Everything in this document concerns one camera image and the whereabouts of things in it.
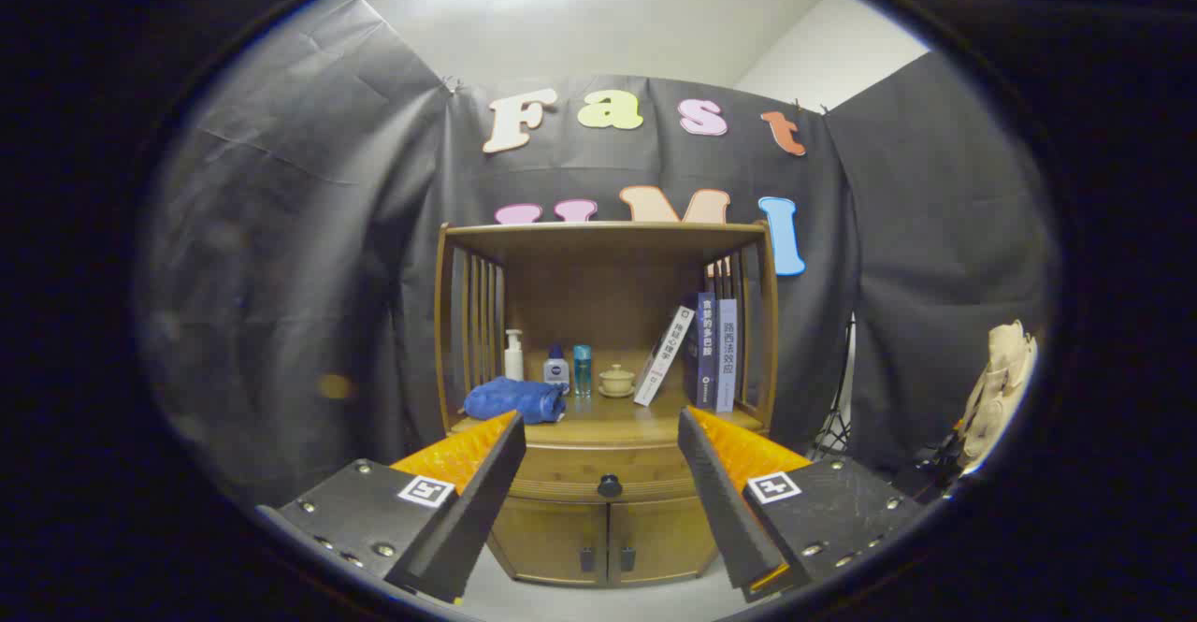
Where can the white bottle with blue cap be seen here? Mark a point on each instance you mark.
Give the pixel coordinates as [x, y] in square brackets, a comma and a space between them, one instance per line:
[556, 371]

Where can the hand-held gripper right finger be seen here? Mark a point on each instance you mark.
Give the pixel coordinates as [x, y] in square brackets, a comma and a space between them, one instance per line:
[720, 491]

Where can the beige fabric bag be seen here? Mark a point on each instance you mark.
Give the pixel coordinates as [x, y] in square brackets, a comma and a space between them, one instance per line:
[1001, 388]

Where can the white book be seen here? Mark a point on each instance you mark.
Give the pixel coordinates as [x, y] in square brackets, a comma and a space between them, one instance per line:
[664, 355]

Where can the white pump bottle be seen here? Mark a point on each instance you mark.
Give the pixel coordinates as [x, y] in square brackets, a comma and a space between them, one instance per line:
[513, 360]

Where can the black backdrop cloth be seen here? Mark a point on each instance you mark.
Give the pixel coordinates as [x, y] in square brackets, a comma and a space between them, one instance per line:
[309, 229]

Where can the beige lidded teacup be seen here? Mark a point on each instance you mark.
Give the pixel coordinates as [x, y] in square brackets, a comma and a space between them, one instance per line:
[617, 382]

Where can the dark blue book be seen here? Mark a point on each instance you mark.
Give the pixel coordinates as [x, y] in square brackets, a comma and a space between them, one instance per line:
[706, 351]

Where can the blue folded towel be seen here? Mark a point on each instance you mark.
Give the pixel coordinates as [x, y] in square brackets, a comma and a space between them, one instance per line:
[514, 400]

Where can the wooden drawer with black knob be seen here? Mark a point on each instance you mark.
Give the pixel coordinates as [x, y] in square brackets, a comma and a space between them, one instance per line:
[561, 468]

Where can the wooden countertop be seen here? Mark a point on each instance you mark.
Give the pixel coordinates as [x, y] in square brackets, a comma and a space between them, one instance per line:
[608, 421]

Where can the wooden cabinet door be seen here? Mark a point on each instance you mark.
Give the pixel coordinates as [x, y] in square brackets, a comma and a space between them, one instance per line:
[547, 538]
[664, 533]

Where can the black tripod stand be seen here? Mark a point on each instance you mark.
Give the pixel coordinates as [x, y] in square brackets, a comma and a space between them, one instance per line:
[835, 430]

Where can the wooden cabinet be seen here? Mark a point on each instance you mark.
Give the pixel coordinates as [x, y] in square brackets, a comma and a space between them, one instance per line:
[598, 295]

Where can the clear blue bottle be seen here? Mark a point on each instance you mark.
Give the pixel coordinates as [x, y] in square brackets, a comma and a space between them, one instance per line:
[582, 371]

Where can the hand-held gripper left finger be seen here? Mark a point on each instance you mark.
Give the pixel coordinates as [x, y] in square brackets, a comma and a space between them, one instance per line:
[486, 500]

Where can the pale grey book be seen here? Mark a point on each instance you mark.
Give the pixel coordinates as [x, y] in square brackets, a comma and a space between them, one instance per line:
[727, 355]

